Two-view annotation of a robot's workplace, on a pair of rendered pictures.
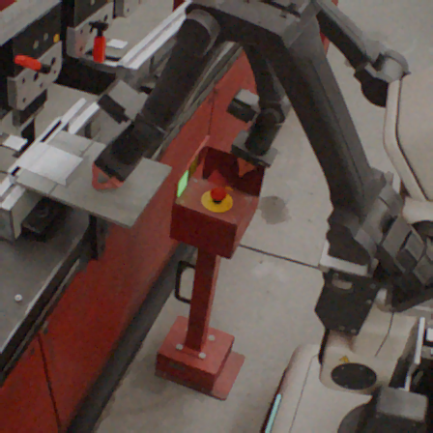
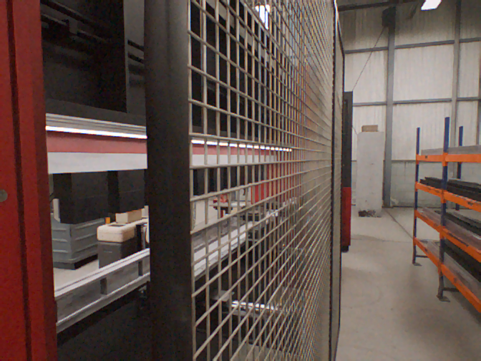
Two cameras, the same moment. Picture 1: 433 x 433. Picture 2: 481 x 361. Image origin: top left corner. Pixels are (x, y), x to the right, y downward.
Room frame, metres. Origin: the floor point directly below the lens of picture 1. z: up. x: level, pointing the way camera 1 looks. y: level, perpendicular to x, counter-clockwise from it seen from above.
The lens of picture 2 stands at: (3.50, 0.64, 1.38)
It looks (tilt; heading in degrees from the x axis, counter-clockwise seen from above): 4 degrees down; 186
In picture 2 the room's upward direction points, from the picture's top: straight up
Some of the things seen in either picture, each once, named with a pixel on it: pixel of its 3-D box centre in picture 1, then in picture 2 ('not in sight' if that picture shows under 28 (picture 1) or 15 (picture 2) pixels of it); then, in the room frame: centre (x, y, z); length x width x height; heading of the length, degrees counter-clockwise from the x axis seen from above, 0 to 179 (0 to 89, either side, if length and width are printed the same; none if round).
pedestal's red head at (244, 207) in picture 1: (218, 196); not in sight; (1.20, 0.00, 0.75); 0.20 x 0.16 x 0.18; 165
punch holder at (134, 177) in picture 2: not in sight; (123, 190); (2.31, 0.04, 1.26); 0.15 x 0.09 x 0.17; 165
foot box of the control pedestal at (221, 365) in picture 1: (202, 357); not in sight; (1.20, -0.03, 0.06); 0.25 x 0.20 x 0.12; 75
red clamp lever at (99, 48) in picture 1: (97, 42); not in sight; (1.11, 0.29, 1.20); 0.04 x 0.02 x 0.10; 75
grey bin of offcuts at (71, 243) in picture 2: not in sight; (76, 233); (-0.47, -2.06, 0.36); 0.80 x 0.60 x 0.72; 170
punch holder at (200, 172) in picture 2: not in sight; (197, 180); (1.73, 0.19, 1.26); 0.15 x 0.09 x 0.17; 165
